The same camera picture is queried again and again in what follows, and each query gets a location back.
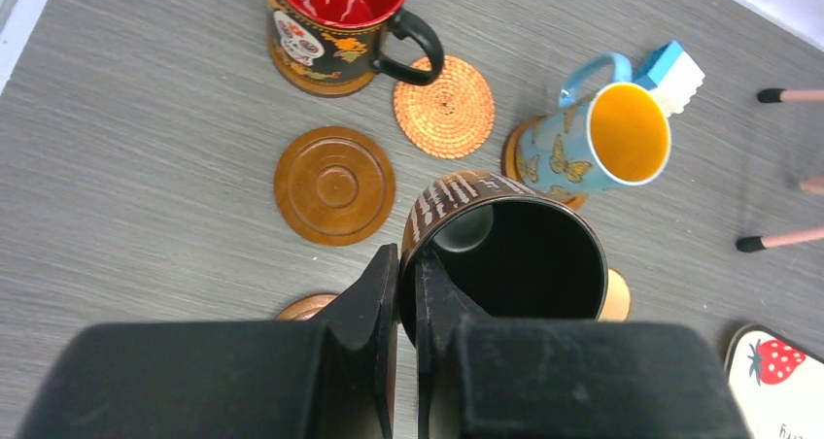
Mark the woven rattan coaster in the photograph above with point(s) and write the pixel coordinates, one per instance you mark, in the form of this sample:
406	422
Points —
450	118
617	304

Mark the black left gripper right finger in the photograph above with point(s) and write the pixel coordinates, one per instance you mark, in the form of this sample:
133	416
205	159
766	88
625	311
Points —
485	377

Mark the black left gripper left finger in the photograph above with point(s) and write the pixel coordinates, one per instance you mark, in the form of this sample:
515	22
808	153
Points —
331	376

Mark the blue butterfly plate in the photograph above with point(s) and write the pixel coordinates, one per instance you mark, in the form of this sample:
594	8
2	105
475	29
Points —
607	133

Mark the black floral mug red inside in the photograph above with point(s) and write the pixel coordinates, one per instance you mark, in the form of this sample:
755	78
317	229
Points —
334	48

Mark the brown ringed coaster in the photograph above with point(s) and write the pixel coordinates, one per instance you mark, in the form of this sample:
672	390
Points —
334	186
305	308
508	159

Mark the blue white toy block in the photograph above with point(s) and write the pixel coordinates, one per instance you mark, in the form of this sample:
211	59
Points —
671	76

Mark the black small cup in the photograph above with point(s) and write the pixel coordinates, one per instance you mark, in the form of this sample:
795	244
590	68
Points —
512	250

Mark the white tray black rim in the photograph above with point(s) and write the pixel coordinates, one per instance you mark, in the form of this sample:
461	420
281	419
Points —
777	384

